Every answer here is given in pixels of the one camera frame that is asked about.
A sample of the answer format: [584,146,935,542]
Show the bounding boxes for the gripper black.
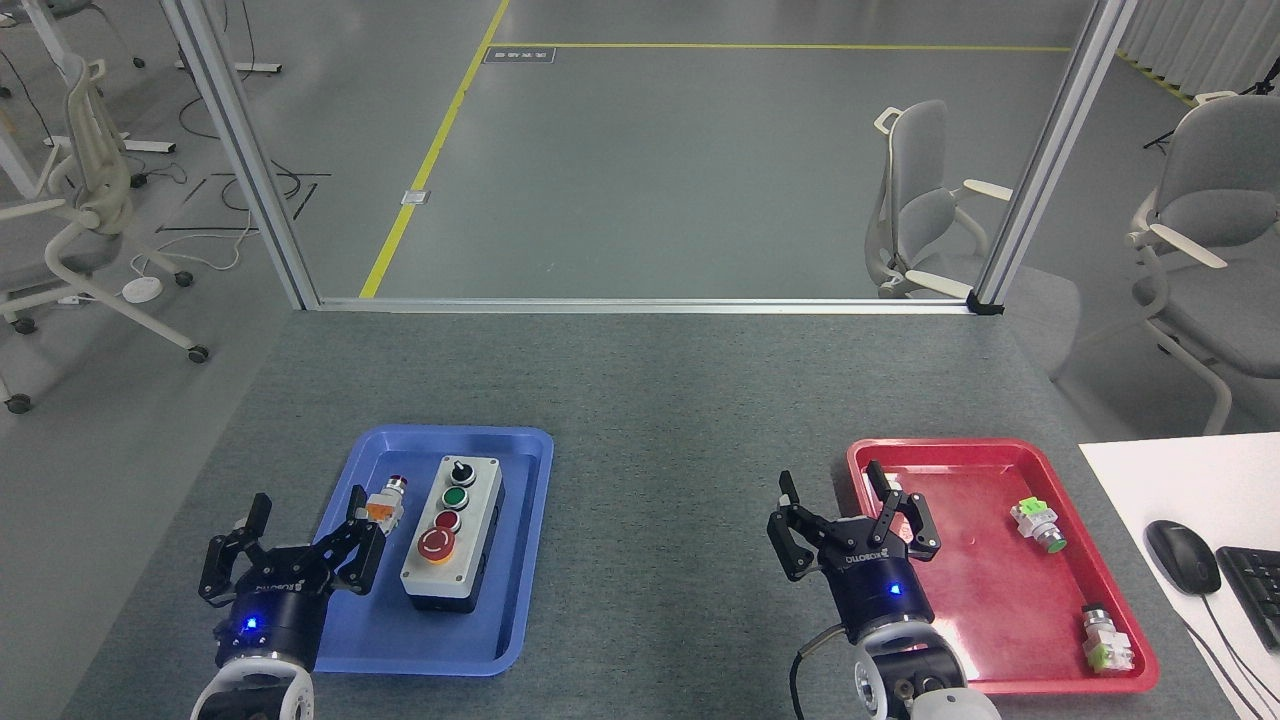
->
[197,487,389,674]
[766,459,942,647]

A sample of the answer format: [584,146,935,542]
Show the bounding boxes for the grey control box with buttons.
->
[399,453,507,616]

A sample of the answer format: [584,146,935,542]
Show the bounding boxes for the red push button orange block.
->
[360,476,410,529]

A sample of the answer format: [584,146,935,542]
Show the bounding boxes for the silver push button green block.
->
[1079,602,1137,674]

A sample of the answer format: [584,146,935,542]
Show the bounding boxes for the red plastic tray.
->
[845,436,1162,697]

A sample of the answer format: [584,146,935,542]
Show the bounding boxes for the blue plastic tray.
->
[271,425,556,679]

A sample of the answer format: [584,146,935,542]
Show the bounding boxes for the silver aluminium crossbar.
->
[308,296,979,317]

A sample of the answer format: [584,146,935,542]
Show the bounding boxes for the black computer mouse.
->
[1144,518,1224,598]

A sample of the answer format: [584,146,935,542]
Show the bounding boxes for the white side table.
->
[1077,431,1280,720]

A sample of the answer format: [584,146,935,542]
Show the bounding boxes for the grey office chair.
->
[1124,91,1280,437]
[864,98,1017,302]

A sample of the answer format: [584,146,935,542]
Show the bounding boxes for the black keyboard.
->
[1215,544,1280,654]

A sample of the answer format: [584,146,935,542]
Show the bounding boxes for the white mesh office chair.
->
[0,54,212,417]

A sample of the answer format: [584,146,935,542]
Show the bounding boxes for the black tripod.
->
[1142,78,1280,153]

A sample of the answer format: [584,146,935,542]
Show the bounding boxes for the white partition curtain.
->
[1114,0,1280,107]

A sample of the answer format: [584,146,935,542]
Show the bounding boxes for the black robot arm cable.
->
[789,624,853,720]

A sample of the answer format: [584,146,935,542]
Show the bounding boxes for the green push button switch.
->
[1008,496,1069,555]

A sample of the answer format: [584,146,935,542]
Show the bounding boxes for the black floor cables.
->
[155,90,333,234]

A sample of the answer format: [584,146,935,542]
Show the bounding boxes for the black mouse cable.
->
[1178,588,1280,720]

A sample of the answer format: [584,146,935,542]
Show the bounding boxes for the silver aluminium post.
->
[966,0,1142,317]
[160,0,322,312]

